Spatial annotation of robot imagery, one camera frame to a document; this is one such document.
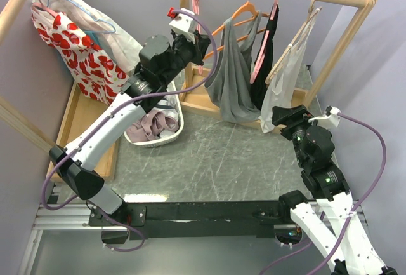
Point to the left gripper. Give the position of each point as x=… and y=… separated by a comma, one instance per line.
x=199, y=48

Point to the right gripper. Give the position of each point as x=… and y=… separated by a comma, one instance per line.
x=293, y=116

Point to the grey tank top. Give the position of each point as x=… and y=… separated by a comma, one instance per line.
x=229, y=86

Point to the white navy tank top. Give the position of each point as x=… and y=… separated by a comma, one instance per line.
x=168, y=121

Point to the orange plastic hanger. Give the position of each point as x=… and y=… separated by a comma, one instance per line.
x=247, y=7

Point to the mauve pink tank top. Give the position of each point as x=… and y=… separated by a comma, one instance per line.
x=145, y=129

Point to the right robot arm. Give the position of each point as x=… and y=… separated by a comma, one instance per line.
x=343, y=243

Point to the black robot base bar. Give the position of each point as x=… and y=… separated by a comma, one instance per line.
x=199, y=219

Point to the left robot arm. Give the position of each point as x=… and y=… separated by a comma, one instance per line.
x=161, y=60

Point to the white sheer tank top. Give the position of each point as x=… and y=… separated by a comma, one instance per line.
x=282, y=78

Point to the black tank top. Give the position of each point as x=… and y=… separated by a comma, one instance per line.
x=259, y=88

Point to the pink plastic hanger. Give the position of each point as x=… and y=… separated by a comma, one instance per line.
x=262, y=50

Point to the white plastic laundry basket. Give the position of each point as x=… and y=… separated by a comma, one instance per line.
x=167, y=140

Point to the red floral white garment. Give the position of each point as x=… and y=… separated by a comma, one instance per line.
x=96, y=74

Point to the left wooden clothes rack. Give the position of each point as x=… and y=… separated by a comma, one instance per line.
x=35, y=82

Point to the white pale pink garment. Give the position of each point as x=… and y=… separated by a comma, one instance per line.
x=120, y=45

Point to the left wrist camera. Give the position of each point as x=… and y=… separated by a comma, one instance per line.
x=183, y=23

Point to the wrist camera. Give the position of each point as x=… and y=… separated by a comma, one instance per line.
x=183, y=23
x=329, y=120

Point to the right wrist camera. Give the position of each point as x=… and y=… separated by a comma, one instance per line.
x=329, y=120

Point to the blue wire hanger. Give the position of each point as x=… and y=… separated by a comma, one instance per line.
x=84, y=15

